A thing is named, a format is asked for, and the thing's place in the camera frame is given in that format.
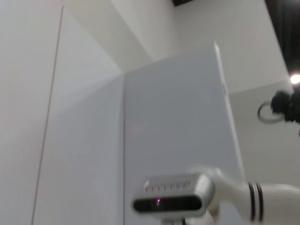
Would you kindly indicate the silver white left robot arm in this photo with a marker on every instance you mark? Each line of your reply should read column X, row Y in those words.
column 276, row 199

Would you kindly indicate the white partition board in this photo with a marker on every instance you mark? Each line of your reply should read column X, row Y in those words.
column 173, row 117

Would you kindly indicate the black ceiling fixture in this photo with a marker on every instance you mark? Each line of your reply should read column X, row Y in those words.
column 182, row 2

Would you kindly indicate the round ceiling lamp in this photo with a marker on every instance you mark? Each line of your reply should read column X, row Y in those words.
column 295, row 79

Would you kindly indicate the silver head camera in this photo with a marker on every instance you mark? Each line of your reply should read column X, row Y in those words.
column 168, row 201

